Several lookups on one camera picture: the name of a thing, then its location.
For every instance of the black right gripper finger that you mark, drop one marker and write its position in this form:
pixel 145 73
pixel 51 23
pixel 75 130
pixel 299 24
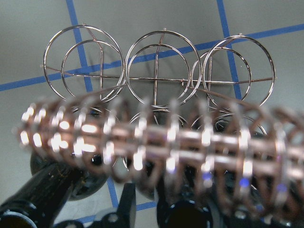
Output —
pixel 125 215

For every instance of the dark wine bottle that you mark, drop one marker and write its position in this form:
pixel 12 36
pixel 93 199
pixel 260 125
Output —
pixel 176 186
pixel 40 200

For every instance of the copper wire bottle basket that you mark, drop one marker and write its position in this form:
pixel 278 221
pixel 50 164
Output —
pixel 255 154

